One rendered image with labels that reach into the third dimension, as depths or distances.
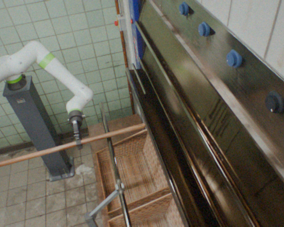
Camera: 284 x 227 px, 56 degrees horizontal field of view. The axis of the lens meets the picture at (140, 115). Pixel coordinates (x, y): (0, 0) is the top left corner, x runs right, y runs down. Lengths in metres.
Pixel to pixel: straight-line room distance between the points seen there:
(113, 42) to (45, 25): 0.64
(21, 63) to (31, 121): 0.81
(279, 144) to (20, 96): 1.98
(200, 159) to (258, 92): 0.53
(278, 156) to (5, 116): 2.87
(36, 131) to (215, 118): 1.93
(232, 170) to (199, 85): 0.32
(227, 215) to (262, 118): 0.46
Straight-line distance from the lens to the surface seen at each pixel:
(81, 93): 1.83
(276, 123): 0.64
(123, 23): 2.26
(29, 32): 2.64
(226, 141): 0.84
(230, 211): 1.01
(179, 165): 1.24
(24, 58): 1.80
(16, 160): 1.76
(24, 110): 2.40
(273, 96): 0.59
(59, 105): 3.08
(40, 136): 2.61
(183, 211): 1.10
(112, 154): 1.59
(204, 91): 0.94
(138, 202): 1.88
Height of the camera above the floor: 2.42
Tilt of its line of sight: 44 degrees down
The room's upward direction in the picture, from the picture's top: 7 degrees counter-clockwise
